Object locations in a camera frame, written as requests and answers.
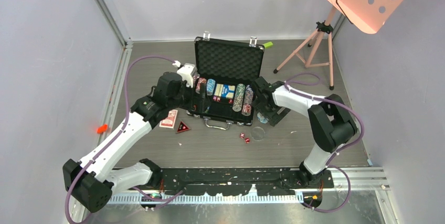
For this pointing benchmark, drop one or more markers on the red black triangle dealer button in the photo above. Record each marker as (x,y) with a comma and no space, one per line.
(182,127)

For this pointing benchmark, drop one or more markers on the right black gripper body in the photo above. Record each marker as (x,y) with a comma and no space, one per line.
(273,117)

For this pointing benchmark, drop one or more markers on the dark red chip stack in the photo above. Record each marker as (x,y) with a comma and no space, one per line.
(201,85)

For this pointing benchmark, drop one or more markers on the light blue chip row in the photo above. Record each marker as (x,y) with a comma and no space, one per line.
(210,86)

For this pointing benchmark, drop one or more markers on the orange clip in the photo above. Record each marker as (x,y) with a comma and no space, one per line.
(103,128)

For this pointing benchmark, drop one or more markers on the red playing card deck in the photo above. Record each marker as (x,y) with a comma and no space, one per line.
(170,120)

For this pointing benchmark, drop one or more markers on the red dice in case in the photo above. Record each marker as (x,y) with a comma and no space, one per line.
(223,100)

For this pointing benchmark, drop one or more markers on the green block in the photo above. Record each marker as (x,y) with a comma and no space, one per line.
(267,45)

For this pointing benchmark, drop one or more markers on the light blue chip stack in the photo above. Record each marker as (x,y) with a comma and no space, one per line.
(262,118)

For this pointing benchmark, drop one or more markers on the pink music stand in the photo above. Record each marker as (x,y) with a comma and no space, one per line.
(317,50)

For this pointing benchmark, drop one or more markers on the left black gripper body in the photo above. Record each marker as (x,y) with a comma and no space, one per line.
(193,103)

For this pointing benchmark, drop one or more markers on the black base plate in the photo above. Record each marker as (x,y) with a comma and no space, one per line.
(236,181)

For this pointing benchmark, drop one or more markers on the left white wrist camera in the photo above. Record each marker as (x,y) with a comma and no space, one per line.
(187,71)

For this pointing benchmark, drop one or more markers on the blue orange chip row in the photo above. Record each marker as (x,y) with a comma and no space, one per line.
(248,98)

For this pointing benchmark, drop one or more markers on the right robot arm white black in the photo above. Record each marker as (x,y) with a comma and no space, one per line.
(331,122)

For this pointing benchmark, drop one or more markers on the black poker set case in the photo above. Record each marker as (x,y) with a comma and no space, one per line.
(227,62)

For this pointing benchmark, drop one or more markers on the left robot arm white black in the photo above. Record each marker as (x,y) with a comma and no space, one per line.
(92,181)

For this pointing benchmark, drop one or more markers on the blue boxed card deck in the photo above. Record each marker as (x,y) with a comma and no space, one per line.
(224,91)

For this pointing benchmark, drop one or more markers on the clear round disc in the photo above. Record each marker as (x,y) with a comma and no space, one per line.
(258,133)

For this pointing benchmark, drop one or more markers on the green grey chip row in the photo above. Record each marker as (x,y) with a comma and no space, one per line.
(238,97)

